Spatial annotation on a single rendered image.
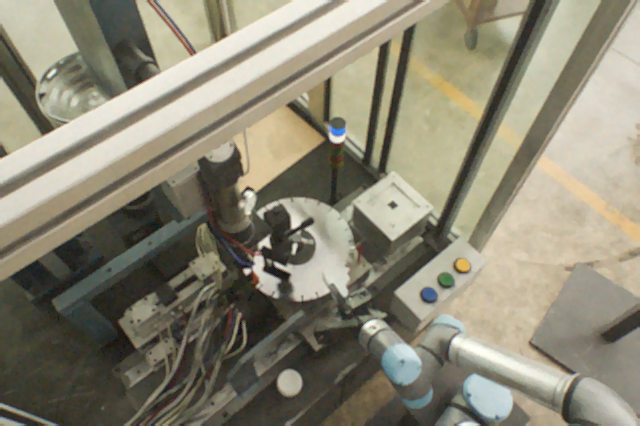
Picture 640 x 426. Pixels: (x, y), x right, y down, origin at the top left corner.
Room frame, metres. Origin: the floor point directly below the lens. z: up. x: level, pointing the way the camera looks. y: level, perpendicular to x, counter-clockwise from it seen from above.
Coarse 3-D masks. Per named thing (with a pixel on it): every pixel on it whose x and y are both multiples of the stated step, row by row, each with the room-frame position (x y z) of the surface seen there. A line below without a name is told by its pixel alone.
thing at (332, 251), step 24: (312, 216) 0.78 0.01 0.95; (336, 216) 0.78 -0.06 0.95; (264, 240) 0.70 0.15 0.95; (336, 240) 0.70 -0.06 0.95; (264, 264) 0.62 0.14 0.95; (288, 264) 0.62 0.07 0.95; (312, 264) 0.63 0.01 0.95; (336, 264) 0.63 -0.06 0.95; (264, 288) 0.55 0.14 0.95; (288, 288) 0.55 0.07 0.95; (312, 288) 0.55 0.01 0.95
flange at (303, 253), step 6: (300, 234) 0.72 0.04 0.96; (306, 234) 0.72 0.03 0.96; (312, 240) 0.70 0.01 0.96; (300, 246) 0.67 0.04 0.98; (306, 246) 0.68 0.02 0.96; (312, 246) 0.68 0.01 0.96; (288, 252) 0.66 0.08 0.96; (300, 252) 0.66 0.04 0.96; (306, 252) 0.66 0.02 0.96; (312, 252) 0.66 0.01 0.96; (294, 258) 0.64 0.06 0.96; (300, 258) 0.64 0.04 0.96; (306, 258) 0.64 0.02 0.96
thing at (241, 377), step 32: (224, 192) 0.55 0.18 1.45; (352, 192) 0.99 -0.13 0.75; (256, 224) 0.59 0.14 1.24; (416, 256) 0.75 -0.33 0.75; (224, 288) 0.57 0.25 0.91; (256, 288) 0.56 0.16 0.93; (352, 288) 0.62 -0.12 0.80; (224, 320) 0.53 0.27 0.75; (256, 320) 0.50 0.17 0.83; (288, 320) 0.45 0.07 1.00; (320, 320) 0.51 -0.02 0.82; (192, 352) 0.43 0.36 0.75; (256, 352) 0.36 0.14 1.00; (288, 352) 0.43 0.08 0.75; (320, 352) 0.43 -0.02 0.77; (128, 384) 0.34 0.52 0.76; (160, 384) 0.34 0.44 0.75; (224, 384) 0.34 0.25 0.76; (256, 384) 0.34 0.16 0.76; (192, 416) 0.25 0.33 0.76; (224, 416) 0.26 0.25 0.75
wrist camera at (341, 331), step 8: (344, 320) 0.42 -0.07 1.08; (352, 320) 0.42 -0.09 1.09; (320, 328) 0.40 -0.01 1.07; (328, 328) 0.40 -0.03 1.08; (336, 328) 0.40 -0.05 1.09; (344, 328) 0.40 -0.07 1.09; (352, 328) 0.40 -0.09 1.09; (320, 336) 0.39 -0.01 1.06; (328, 336) 0.39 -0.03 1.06; (336, 336) 0.38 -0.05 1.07; (344, 336) 0.38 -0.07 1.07; (352, 336) 0.38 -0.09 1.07; (320, 344) 0.37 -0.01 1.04
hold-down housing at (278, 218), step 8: (272, 208) 0.61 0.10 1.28; (280, 208) 0.63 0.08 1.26; (264, 216) 0.61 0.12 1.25; (272, 216) 0.61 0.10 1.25; (280, 216) 0.61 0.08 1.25; (288, 216) 0.61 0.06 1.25; (272, 224) 0.59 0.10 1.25; (280, 224) 0.59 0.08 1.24; (288, 224) 0.60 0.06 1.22; (272, 232) 0.58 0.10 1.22; (280, 232) 0.59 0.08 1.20; (272, 240) 0.61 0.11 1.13; (280, 240) 0.60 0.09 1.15; (288, 240) 0.61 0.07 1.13; (272, 248) 0.60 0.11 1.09; (280, 248) 0.59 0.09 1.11; (288, 248) 0.61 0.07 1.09
